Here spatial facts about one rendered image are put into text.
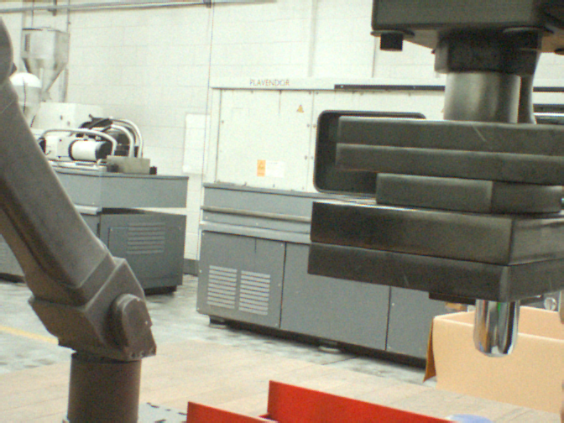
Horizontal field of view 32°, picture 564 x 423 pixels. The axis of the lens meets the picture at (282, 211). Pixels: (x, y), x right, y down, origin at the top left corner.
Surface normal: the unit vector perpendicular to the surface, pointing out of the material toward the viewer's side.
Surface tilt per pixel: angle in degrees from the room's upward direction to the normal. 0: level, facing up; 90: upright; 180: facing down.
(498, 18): 90
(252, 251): 90
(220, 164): 90
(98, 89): 90
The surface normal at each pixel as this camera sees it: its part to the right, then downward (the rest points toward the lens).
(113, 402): 0.45, 0.08
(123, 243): 0.79, 0.09
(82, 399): -0.47, 0.01
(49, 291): -0.45, 0.67
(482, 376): -0.63, -0.07
